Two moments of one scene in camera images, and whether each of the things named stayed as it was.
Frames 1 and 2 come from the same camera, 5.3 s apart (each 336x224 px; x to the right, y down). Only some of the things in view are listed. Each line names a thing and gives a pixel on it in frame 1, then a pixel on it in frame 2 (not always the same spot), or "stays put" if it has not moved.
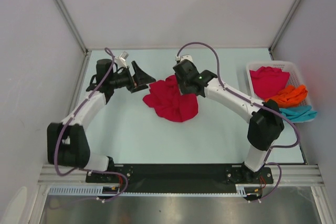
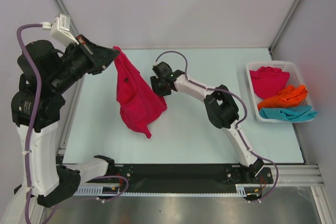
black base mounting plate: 180,177 stays put
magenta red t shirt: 268,82 stays put
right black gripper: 183,90 to 154,81
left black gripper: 140,78 to 99,57
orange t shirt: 291,96 stays put
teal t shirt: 299,113 stays put
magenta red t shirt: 165,97 to 140,103
